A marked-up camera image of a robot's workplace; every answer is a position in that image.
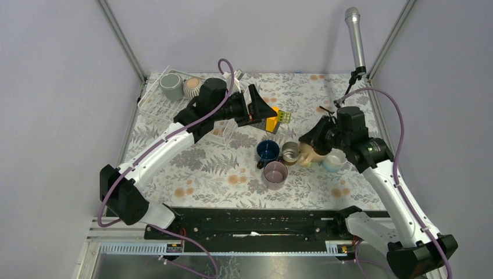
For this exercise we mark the cream brown steel tumbler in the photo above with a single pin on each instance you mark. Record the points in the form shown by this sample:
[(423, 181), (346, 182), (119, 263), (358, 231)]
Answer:
[(290, 153)]

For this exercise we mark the grey ceramic cup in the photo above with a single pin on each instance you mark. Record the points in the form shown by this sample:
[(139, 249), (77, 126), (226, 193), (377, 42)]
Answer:
[(171, 85)]

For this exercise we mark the dark blue mug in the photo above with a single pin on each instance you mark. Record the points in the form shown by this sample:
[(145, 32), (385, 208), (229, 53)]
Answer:
[(267, 151)]

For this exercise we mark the mauve pink cup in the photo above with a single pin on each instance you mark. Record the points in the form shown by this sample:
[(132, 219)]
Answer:
[(274, 175)]

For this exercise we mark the beige ceramic teapot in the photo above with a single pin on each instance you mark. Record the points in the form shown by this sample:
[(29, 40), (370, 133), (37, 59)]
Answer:
[(308, 155)]

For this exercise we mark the beige ribbed cup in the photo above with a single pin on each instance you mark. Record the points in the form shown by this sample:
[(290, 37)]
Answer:
[(191, 87)]

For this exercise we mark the small white cup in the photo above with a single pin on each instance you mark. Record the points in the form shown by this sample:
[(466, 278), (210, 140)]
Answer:
[(334, 161)]

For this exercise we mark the floral table mat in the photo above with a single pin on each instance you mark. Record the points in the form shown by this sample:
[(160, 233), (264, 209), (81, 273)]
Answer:
[(220, 170)]

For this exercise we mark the yellow lego block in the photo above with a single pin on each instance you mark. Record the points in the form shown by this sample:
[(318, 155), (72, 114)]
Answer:
[(271, 124)]

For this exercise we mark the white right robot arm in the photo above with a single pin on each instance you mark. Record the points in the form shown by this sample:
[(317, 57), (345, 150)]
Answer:
[(416, 246)]

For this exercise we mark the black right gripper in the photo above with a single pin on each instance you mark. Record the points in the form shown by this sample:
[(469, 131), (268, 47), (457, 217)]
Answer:
[(314, 136)]

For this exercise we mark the green lattice lego piece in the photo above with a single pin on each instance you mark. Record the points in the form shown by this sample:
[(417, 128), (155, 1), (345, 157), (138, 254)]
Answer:
[(284, 117)]

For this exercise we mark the silver microphone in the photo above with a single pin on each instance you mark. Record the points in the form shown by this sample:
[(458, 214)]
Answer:
[(352, 20)]

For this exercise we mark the white wire dish rack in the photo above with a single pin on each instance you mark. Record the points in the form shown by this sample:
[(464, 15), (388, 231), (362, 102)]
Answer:
[(155, 106)]

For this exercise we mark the grey lego baseplate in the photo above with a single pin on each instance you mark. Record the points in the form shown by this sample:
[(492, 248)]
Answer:
[(261, 125)]

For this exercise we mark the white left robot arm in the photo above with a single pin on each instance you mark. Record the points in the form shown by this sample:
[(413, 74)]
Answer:
[(121, 187)]

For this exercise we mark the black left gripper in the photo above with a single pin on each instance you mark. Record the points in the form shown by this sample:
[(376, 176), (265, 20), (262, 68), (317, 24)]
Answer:
[(259, 108)]

